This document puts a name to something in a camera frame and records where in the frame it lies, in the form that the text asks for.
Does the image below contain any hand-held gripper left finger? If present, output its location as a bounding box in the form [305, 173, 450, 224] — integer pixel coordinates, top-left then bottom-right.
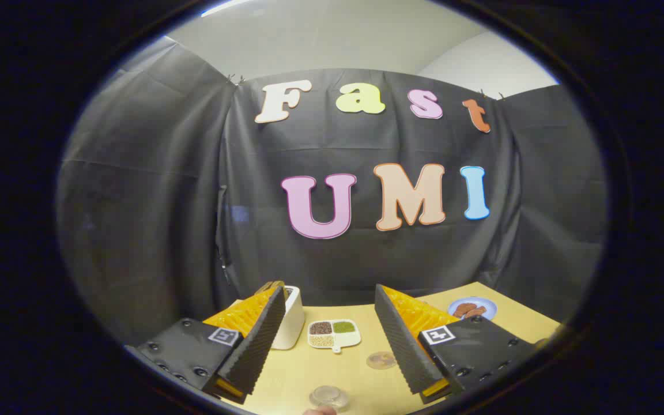
[126, 284, 288, 405]

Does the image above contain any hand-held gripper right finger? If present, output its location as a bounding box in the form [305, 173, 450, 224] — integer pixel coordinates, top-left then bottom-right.
[374, 284, 540, 404]

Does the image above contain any round brown coaster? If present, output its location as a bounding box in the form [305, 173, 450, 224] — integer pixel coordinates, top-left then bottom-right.
[365, 351, 398, 370]

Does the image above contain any clear glass bottle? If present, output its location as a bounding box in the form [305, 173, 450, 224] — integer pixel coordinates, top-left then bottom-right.
[309, 385, 349, 411]

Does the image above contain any wooden table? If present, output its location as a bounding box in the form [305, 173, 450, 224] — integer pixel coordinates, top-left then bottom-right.
[225, 281, 563, 415]

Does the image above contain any white divided grain dish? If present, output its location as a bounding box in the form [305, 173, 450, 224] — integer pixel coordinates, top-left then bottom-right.
[307, 319, 362, 353]

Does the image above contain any light blue plate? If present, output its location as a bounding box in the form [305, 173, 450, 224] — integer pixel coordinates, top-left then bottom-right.
[447, 296, 498, 321]

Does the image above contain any black backdrop cloth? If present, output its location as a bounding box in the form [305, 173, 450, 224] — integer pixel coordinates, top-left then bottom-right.
[55, 37, 608, 346]

